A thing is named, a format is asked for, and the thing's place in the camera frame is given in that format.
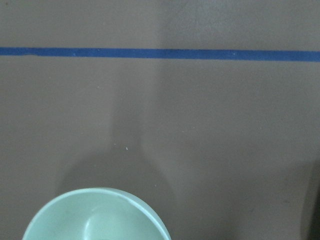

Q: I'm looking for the light green bowl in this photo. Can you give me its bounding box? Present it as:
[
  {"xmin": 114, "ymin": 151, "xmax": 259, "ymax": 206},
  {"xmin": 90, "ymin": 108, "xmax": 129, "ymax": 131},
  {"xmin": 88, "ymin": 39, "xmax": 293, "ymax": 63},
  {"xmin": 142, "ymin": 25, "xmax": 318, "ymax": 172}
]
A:
[{"xmin": 22, "ymin": 187, "xmax": 171, "ymax": 240}]

